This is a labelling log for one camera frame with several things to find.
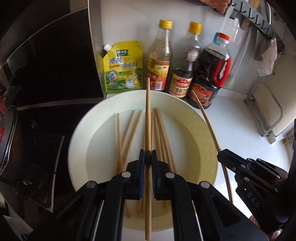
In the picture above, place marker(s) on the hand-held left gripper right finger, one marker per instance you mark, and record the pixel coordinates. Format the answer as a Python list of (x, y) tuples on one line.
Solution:
[(154, 173)]

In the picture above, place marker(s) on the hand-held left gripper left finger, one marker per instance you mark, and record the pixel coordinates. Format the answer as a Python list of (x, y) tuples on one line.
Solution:
[(141, 173)]

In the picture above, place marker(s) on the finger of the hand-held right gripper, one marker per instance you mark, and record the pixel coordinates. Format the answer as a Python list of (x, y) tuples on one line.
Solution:
[(242, 164), (259, 184)]

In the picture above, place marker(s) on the group of wooden chopsticks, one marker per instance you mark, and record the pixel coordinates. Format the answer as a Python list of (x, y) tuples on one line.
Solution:
[(165, 153)]

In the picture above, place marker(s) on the long wooden chopstick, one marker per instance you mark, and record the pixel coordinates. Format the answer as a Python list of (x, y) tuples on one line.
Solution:
[(148, 115), (209, 122)]

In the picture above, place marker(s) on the white round basin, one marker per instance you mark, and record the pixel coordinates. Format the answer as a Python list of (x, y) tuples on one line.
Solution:
[(185, 129)]

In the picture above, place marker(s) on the metal cutting board rack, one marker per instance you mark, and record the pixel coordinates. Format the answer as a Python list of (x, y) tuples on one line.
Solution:
[(275, 122)]

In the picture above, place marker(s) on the white cutting board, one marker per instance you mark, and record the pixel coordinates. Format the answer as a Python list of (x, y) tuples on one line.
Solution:
[(286, 92)]

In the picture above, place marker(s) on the dark soy sauce bottle yellow cap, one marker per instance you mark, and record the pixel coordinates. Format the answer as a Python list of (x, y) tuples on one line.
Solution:
[(182, 83)]

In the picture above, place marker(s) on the black gas stove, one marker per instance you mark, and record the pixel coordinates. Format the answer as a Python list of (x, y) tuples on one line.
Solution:
[(46, 173)]

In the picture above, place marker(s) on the pale vinegar bottle yellow cap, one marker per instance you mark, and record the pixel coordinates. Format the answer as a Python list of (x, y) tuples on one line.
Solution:
[(159, 69)]

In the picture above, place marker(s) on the yellow seasoning pouch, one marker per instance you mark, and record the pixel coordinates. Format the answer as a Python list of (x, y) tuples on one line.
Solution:
[(122, 69)]

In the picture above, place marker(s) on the pale hanging cloth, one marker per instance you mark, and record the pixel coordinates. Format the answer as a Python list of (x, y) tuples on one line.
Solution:
[(268, 58)]

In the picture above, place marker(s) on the black range hood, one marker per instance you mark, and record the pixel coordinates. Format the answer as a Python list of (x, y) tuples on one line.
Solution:
[(57, 58)]

